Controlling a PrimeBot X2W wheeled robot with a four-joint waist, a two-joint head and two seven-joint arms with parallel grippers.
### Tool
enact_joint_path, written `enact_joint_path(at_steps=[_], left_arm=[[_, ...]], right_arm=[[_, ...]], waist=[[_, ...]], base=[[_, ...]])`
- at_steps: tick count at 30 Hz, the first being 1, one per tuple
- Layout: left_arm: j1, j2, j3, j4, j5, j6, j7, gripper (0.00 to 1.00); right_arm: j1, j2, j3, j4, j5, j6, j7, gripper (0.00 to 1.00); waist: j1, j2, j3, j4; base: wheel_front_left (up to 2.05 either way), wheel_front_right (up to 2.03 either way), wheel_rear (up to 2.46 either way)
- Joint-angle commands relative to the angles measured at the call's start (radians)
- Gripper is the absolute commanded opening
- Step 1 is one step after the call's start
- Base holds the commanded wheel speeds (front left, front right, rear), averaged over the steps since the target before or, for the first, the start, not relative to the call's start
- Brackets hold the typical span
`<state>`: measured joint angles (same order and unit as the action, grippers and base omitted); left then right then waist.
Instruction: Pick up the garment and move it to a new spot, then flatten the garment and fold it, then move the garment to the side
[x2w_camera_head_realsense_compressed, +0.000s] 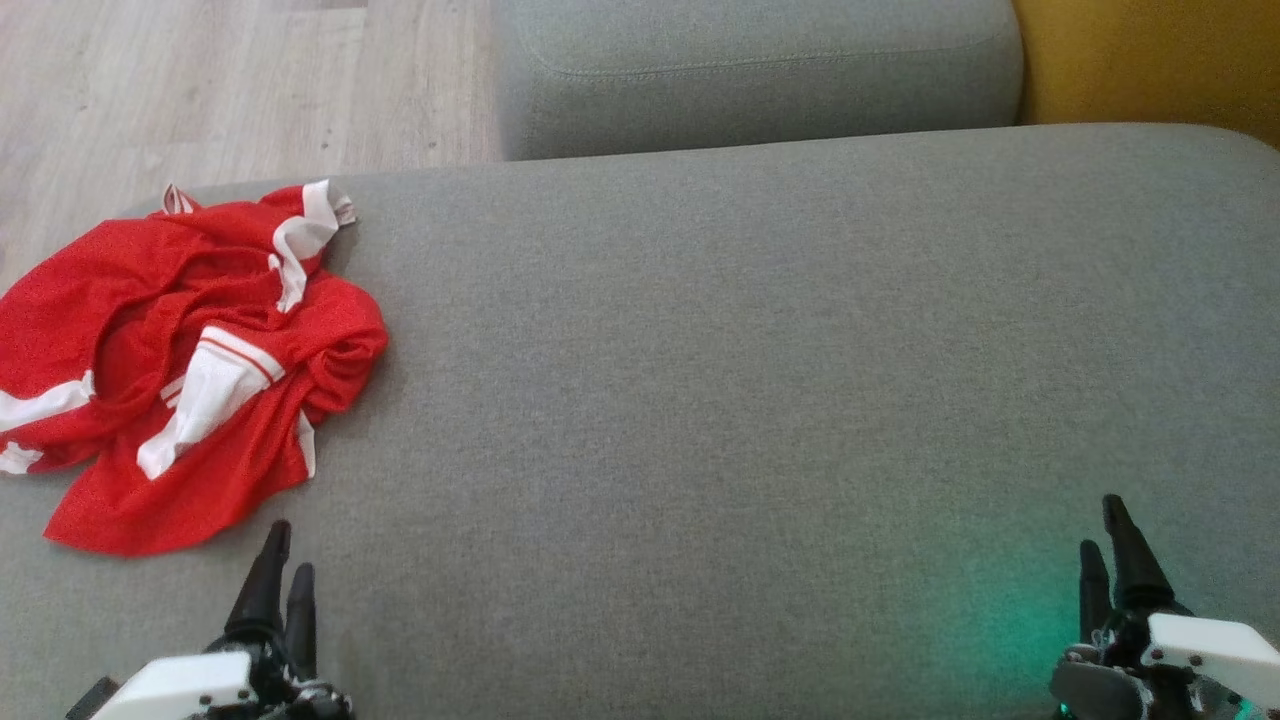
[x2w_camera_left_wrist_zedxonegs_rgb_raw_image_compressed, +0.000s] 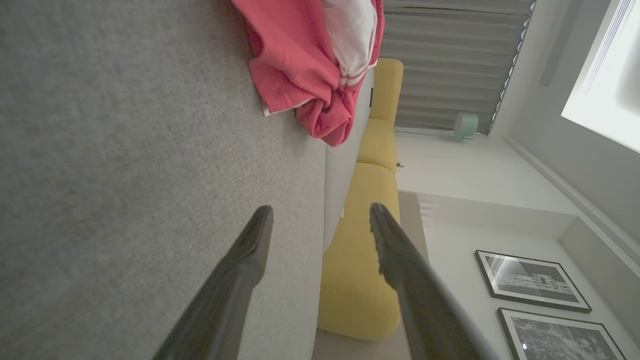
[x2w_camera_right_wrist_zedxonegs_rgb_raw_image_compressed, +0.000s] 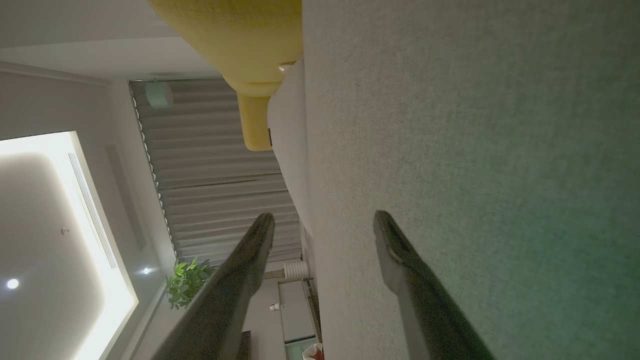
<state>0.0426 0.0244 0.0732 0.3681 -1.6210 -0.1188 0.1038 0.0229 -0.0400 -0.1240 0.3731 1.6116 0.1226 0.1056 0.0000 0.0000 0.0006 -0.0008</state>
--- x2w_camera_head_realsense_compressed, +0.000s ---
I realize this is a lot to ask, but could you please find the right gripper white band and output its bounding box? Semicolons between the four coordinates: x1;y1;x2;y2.
1050;495;1280;720

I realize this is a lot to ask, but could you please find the red white basketball jersey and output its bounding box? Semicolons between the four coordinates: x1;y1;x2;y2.
44;180;391;557

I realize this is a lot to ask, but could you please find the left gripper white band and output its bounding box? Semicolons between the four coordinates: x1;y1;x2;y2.
90;520;354;720

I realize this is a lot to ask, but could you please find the yellow upholstered furniture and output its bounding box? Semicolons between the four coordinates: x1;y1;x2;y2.
1010;0;1280;151

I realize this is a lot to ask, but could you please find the grey sofa back cushion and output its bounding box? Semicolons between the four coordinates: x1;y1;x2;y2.
497;0;1026;162

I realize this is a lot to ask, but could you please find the grey fabric sofa seat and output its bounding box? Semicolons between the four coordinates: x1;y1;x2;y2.
0;123;1280;720

